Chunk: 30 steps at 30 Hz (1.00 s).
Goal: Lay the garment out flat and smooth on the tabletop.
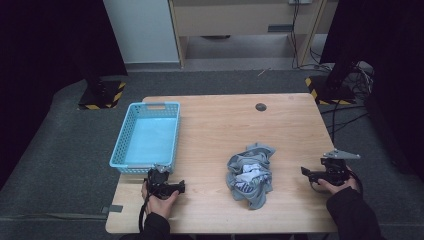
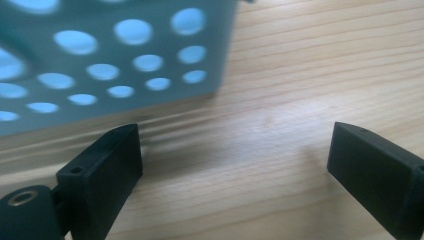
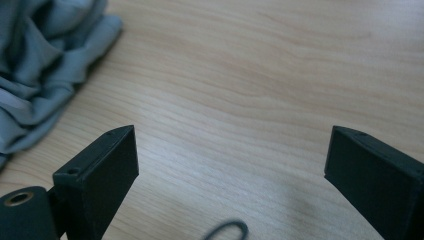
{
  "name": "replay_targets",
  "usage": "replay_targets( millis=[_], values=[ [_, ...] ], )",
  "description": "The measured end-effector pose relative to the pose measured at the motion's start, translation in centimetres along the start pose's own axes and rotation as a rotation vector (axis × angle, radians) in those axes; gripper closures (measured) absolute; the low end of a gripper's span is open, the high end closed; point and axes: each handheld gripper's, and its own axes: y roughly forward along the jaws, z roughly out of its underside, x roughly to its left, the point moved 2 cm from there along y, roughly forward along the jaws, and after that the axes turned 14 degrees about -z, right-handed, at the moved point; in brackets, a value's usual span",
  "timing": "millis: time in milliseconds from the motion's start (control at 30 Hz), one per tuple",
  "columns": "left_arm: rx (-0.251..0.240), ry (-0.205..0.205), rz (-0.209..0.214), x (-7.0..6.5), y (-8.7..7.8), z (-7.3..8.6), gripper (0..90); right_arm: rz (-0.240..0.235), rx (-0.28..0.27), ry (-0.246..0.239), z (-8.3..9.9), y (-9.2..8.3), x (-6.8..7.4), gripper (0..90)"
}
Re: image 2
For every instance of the blue perforated plastic basket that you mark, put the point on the blue perforated plastic basket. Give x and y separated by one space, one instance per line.
110 50

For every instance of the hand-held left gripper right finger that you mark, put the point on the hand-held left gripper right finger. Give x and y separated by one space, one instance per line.
373 170

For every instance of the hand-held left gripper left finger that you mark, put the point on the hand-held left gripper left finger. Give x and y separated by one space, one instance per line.
100 180

